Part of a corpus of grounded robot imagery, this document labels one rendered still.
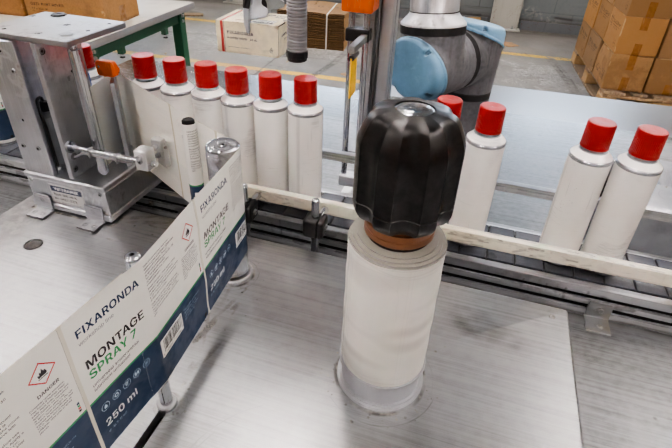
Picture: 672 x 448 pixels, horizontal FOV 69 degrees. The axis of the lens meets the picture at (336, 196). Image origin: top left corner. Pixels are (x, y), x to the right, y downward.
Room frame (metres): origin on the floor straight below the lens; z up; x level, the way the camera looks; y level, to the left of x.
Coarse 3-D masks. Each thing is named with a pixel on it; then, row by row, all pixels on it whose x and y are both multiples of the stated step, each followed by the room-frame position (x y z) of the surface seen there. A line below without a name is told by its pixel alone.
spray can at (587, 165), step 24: (600, 120) 0.56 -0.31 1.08; (600, 144) 0.54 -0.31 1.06; (576, 168) 0.54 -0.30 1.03; (600, 168) 0.53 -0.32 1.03; (576, 192) 0.53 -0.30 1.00; (600, 192) 0.53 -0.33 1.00; (552, 216) 0.55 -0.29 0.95; (576, 216) 0.53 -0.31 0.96; (552, 240) 0.54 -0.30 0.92; (576, 240) 0.53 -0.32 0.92
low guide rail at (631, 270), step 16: (272, 192) 0.63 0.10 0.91; (288, 192) 0.63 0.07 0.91; (304, 208) 0.61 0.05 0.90; (320, 208) 0.61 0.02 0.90; (336, 208) 0.60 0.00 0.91; (352, 208) 0.59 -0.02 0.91; (448, 224) 0.56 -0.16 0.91; (464, 240) 0.55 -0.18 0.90; (480, 240) 0.54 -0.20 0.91; (496, 240) 0.54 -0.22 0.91; (512, 240) 0.53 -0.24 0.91; (528, 256) 0.52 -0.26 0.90; (544, 256) 0.52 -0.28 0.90; (560, 256) 0.51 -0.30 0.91; (576, 256) 0.51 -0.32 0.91; (592, 256) 0.51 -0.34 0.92; (608, 272) 0.49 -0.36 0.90; (624, 272) 0.49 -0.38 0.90; (640, 272) 0.49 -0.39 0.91; (656, 272) 0.48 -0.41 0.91
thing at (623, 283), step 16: (16, 144) 0.81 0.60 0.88; (272, 208) 0.63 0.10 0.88; (288, 208) 0.64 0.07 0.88; (336, 224) 0.60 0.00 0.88; (448, 240) 0.57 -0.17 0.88; (528, 240) 0.58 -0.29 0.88; (480, 256) 0.54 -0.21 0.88; (496, 256) 0.54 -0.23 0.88; (512, 256) 0.54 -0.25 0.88; (624, 256) 0.55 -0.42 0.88; (640, 256) 0.56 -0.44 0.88; (560, 272) 0.51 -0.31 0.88; (576, 272) 0.51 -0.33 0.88; (624, 288) 0.49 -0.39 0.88; (640, 288) 0.49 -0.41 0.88; (656, 288) 0.49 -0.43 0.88
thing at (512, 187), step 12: (324, 156) 0.68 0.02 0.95; (336, 156) 0.67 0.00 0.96; (348, 156) 0.67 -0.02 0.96; (504, 180) 0.61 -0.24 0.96; (516, 192) 0.60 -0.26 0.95; (528, 192) 0.59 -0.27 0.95; (540, 192) 0.59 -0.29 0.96; (552, 192) 0.59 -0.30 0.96; (648, 216) 0.55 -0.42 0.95; (660, 216) 0.55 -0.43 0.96
